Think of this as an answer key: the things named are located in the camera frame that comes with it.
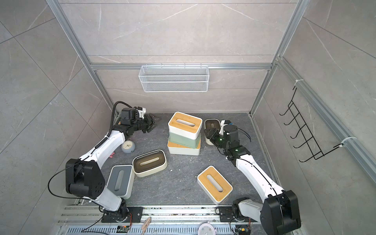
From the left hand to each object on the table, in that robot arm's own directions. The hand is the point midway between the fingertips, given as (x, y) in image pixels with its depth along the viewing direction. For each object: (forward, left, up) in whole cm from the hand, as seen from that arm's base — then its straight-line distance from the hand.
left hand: (162, 118), depth 83 cm
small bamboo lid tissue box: (-5, -13, 0) cm, 14 cm away
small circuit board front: (-50, +19, -25) cm, 59 cm away
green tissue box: (-10, -12, -8) cm, 18 cm away
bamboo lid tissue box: (-31, -30, -24) cm, 49 cm away
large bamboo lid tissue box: (-11, -7, -15) cm, 20 cm away
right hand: (-9, -26, -2) cm, 27 cm away
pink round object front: (-51, -23, -22) cm, 61 cm away
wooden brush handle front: (-49, +7, -23) cm, 55 cm away
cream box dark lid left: (-18, +9, -19) cm, 28 cm away
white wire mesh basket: (+33, -6, +5) cm, 34 cm away
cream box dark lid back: (+11, -32, -19) cm, 39 cm away
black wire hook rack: (-18, -71, +7) cm, 73 cm away
